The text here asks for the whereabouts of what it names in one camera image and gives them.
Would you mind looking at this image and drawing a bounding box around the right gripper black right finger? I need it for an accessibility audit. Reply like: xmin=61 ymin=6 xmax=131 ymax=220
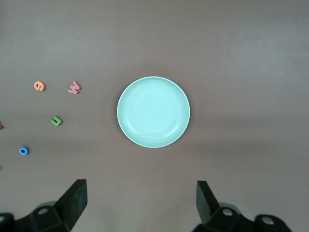
xmin=192 ymin=180 xmax=294 ymax=232

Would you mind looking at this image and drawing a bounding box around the pink foam letter w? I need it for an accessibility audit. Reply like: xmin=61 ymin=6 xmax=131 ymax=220
xmin=67 ymin=81 xmax=82 ymax=95

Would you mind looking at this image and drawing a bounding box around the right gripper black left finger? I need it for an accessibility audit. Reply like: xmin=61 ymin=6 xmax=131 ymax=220
xmin=0 ymin=179 xmax=87 ymax=232

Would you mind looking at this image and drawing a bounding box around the green plate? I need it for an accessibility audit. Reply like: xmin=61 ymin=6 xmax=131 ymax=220
xmin=116 ymin=76 xmax=191 ymax=148

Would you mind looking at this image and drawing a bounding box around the green foam letter n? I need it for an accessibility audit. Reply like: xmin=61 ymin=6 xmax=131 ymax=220
xmin=50 ymin=116 xmax=64 ymax=127

